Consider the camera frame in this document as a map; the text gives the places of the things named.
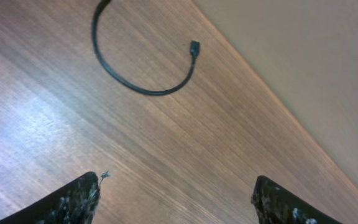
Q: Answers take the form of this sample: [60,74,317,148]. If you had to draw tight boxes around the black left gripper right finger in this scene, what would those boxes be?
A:
[251,175,341,224]

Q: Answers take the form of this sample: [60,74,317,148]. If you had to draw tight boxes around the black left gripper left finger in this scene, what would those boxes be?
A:
[0,172,101,224]

